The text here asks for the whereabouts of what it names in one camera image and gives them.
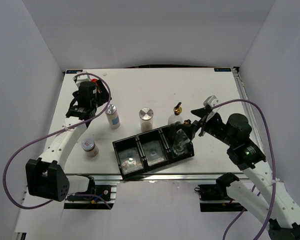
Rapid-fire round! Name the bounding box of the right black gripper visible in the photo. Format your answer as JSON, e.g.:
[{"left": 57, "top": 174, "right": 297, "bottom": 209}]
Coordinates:
[{"left": 177, "top": 107, "right": 236, "bottom": 147}]

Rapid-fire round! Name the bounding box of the red lid sauce jar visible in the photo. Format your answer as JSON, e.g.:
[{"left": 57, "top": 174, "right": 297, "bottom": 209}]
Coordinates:
[{"left": 91, "top": 78, "right": 102, "bottom": 86}]

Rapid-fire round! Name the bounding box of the blue label metal-lid shaker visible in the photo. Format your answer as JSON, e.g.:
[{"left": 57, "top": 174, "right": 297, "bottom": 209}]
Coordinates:
[{"left": 105, "top": 104, "right": 121, "bottom": 129}]

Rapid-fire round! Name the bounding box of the dark sauce glass bottle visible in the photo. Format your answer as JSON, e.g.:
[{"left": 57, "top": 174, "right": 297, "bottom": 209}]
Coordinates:
[{"left": 167, "top": 102, "right": 183, "bottom": 125}]

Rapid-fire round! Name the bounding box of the clear glass oil bottle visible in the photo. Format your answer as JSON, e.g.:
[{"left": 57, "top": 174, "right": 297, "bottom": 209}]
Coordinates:
[{"left": 171, "top": 119, "right": 192, "bottom": 157}]

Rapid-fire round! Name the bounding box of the brown spice metal-lid shaker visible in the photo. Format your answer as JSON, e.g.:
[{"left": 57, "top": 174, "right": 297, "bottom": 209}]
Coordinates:
[{"left": 139, "top": 107, "right": 154, "bottom": 133}]

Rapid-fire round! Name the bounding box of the small white lid jar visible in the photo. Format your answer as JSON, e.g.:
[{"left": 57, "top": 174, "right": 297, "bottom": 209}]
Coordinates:
[{"left": 81, "top": 138, "right": 99, "bottom": 157}]

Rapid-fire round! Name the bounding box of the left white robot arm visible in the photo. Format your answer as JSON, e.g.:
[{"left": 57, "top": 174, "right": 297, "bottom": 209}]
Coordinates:
[{"left": 25, "top": 79, "right": 111, "bottom": 202}]

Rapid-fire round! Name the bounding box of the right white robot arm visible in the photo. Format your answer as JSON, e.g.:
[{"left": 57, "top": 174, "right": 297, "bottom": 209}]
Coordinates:
[{"left": 186, "top": 105, "right": 300, "bottom": 240}]

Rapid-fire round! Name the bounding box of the left blue corner sticker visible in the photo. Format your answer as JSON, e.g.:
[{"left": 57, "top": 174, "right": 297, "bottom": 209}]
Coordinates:
[{"left": 65, "top": 69, "right": 83, "bottom": 75}]

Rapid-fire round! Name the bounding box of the blue corner sticker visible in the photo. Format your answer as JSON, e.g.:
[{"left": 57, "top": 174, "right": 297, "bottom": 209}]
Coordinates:
[
  {"left": 65, "top": 69, "right": 83, "bottom": 75},
  {"left": 214, "top": 67, "right": 232, "bottom": 73}
]

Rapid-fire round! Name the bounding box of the right blue corner sticker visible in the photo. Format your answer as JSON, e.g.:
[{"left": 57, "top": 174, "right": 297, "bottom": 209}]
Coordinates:
[{"left": 214, "top": 67, "right": 232, "bottom": 73}]

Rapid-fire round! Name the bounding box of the black three-compartment tray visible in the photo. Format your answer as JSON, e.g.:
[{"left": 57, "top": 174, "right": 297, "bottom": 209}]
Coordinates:
[{"left": 112, "top": 124, "right": 195, "bottom": 180}]

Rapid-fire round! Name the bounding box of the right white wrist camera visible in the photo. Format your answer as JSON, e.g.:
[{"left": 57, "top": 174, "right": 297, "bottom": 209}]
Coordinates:
[{"left": 203, "top": 95, "right": 219, "bottom": 108}]

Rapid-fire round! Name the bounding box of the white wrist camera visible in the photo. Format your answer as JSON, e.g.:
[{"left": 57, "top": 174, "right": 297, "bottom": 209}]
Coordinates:
[
  {"left": 203, "top": 95, "right": 219, "bottom": 108},
  {"left": 72, "top": 71, "right": 91, "bottom": 88}
]

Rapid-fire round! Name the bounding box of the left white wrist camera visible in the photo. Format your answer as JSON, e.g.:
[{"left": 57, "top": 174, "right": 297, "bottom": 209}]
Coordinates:
[{"left": 72, "top": 71, "right": 91, "bottom": 88}]

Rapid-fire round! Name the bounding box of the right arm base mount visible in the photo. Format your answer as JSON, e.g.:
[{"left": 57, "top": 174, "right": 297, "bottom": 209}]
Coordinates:
[{"left": 194, "top": 184, "right": 244, "bottom": 213}]

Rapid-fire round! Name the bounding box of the aluminium table frame rail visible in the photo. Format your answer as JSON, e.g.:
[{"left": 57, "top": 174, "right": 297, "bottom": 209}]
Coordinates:
[{"left": 27, "top": 172, "right": 256, "bottom": 183}]

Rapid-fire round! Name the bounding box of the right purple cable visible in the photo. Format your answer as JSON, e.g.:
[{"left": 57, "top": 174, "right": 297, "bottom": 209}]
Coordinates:
[{"left": 209, "top": 99, "right": 277, "bottom": 240}]

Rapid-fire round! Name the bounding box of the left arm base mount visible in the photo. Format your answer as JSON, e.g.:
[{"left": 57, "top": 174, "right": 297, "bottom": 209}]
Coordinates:
[{"left": 63, "top": 175, "right": 116, "bottom": 210}]

